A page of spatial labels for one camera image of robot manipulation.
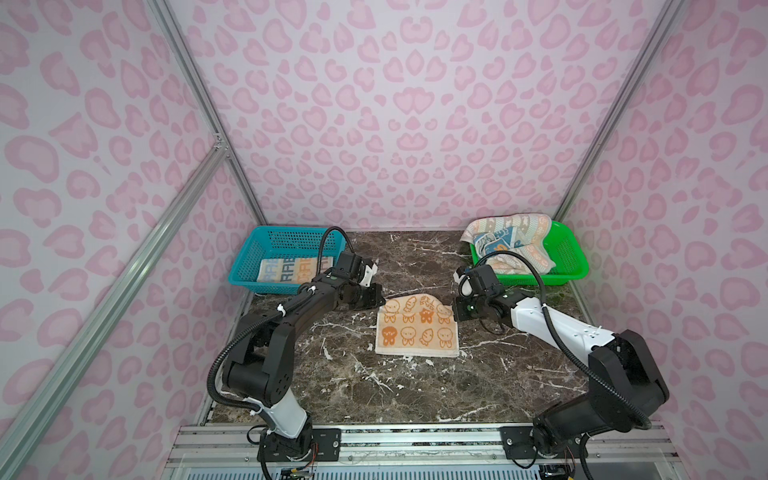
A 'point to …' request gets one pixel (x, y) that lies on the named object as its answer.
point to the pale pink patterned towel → (537, 229)
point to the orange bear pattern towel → (417, 325)
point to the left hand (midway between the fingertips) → (386, 297)
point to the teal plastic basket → (255, 243)
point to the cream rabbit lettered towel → (291, 270)
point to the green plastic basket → (571, 262)
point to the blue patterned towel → (496, 241)
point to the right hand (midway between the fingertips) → (455, 306)
